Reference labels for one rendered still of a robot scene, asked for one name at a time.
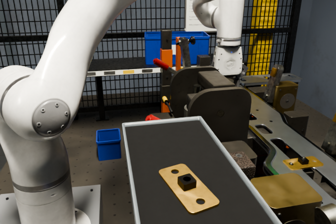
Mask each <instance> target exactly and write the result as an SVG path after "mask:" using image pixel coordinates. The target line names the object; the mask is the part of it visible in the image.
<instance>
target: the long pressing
mask: <svg viewBox="0 0 336 224"><path fill-rule="evenodd" d="M239 87H241V88H243V89H245V90H246V91H247V92H249V94H250V96H251V108H250V115H252V116H253V117H254V118H255V119H256V120H249V126H248V134H249V135H250V136H251V137H252V138H253V139H254V140H255V141H256V142H257V143H258V144H259V145H260V146H261V147H262V148H263V149H264V150H265V151H266V152H267V154H268V156H267V157H266V159H265V160H264V162H263V171H264V173H265V174H266V175H267V176H273V175H280V174H287V173H295V174H298V175H300V176H301V177H302V178H303V179H304V180H305V181H306V182H307V183H308V184H309V185H310V186H311V187H312V188H313V189H314V190H315V191H316V192H317V193H319V194H320V195H321V197H322V203H323V204H321V206H324V205H327V204H330V203H332V204H335V205H336V199H334V198H332V197H331V196H330V195H329V194H328V193H327V192H326V191H324V190H323V189H322V188H321V187H320V186H319V185H318V184H317V183H316V182H315V181H314V180H313V179H311V178H310V177H309V176H308V175H307V174H306V173H305V172H304V171H303V170H307V169H313V170H315V171H317V172H318V173H319V174H320V175H321V176H322V177H323V178H325V179H326V180H327V181H328V182H329V183H330V184H332V185H333V186H334V187H335V188H336V159H334V158H333V157H332V156H330V155H329V154H328V153H326V152H325V151H324V150H322V149H321V148H320V147H318V146H317V145H316V144H314V143H313V142H311V141H310V140H309V139H307V138H306V137H305V136H303V135H302V134H301V133H299V132H298V131H297V130H295V129H294V128H293V127H291V126H290V125H289V124H288V123H287V120H286V118H285V116H284V115H283V114H282V113H281V112H279V111H278V110H277V109H275V108H274V107H272V106H271V105H270V104H268V103H267V102H265V101H264V100H263V99H261V98H260V97H258V96H257V95H256V94H254V93H253V92H251V91H250V90H248V89H247V88H246V87H244V86H243V85H241V84H239ZM270 121H272V122H270ZM256 126H264V127H266V128H267V129H268V130H269V131H270V132H272V133H270V134H264V133H262V132H260V131H259V130H258V129H257V128H256ZM271 140H280V141H282V142H283V143H284V144H285V145H287V146H288V147H289V148H290V149H291V150H292V151H293V152H295V153H296V154H297V155H298V156H299V157H310V156H313V157H316V158H317V159H318V160H319V161H321V162H322V163H323V166H319V167H312V168H305V169H298V170H291V169H289V168H288V167H287V166H286V165H285V164H284V163H283V160H288V159H290V158H289V157H288V156H286V155H285V154H284V153H283V152H282V151H281V150H280V149H279V148H278V147H277V146H276V145H275V144H273V143H272V142H271Z"/></svg>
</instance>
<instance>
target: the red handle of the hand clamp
mask: <svg viewBox="0 0 336 224"><path fill-rule="evenodd" d="M153 64H155V65H157V66H158V67H160V68H162V69H163V70H165V71H166V70H167V71H169V72H171V73H172V74H175V73H176V72H177V71H176V70H174V69H173V68H171V67H169V65H168V64H166V63H164V62H163V61H161V60H159V59H158V58H156V59H155V58H154V60H153Z"/></svg>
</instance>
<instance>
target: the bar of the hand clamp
mask: <svg viewBox="0 0 336 224"><path fill-rule="evenodd" d="M189 43H191V44H192V45H194V44H195V43H196V40H195V37H194V36H191V38H190V39H188V38H186V37H180V38H179V40H178V42H176V45H179V46H180V51H181V58H182V65H183V68H186V67H191V59H190V51H189Z"/></svg>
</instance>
